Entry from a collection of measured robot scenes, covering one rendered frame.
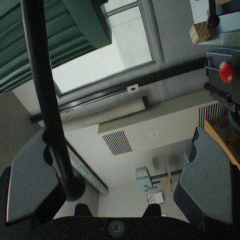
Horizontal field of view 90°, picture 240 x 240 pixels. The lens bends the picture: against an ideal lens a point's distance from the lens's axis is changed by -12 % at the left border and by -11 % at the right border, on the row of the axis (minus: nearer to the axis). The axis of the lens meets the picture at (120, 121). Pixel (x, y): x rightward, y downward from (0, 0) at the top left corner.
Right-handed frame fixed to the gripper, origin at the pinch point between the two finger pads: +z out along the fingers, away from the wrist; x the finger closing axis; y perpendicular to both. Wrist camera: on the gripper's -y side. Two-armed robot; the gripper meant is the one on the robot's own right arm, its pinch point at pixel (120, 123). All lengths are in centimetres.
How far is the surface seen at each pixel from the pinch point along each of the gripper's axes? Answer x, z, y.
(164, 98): 54, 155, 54
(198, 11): 23.7, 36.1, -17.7
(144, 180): 31, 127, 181
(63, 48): -7.5, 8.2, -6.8
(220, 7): 14.9, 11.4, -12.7
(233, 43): 20.1, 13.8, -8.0
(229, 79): 15.0, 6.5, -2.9
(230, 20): 24.8, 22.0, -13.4
